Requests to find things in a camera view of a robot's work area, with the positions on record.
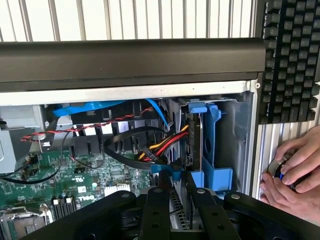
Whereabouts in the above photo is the black keyboard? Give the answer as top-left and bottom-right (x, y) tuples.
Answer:
(258, 0), (320, 125)

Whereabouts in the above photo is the person's hand on knob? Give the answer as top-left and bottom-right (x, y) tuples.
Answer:
(274, 124), (320, 194)

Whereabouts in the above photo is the narrow blue data wire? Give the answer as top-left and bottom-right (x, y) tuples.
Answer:
(144, 98), (174, 129)

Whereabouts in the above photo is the black flat data wire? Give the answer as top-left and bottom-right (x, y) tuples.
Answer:
(103, 126), (184, 173)

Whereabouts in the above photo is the small black heatsink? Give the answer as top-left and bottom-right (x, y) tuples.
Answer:
(51, 196), (77, 221)

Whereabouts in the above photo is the empty blue disk carrier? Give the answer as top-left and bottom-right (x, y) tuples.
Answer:
(201, 102), (235, 188)

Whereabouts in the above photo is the green motherboard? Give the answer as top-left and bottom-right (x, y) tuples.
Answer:
(0, 149), (157, 240)

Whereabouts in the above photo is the black and silver PC case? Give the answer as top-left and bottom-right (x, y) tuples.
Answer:
(0, 37), (266, 201)

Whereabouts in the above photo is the white board connector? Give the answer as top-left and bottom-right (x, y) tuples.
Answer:
(104, 183), (131, 197)

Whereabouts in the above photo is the yellow red black power wire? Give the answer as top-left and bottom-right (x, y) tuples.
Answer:
(137, 124), (190, 164)

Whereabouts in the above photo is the twisted red black wire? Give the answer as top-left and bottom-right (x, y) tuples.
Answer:
(20, 106), (154, 143)

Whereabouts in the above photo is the black fan shroud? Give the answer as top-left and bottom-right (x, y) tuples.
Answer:
(69, 98), (166, 156)

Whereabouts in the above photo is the thin black wire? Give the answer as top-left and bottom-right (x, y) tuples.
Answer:
(0, 129), (74, 185)

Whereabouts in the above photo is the silver metal drive cage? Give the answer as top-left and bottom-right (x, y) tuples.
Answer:
(0, 104), (59, 175)

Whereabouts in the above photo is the person's hand under knob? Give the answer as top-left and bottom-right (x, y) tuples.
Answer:
(259, 172), (320, 222)

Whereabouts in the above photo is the CPU socket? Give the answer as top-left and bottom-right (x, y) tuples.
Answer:
(0, 206), (54, 240)

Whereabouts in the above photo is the wide blue data wire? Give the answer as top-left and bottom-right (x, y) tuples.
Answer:
(52, 99), (126, 118)

